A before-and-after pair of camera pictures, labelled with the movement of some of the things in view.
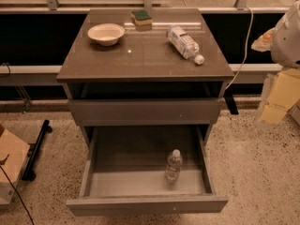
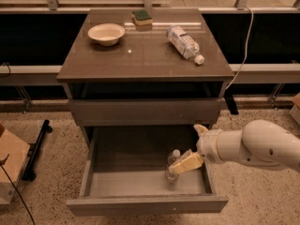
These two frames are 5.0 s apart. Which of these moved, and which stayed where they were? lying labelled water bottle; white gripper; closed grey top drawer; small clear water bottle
Moved: white gripper
Stayed: closed grey top drawer; lying labelled water bottle; small clear water bottle
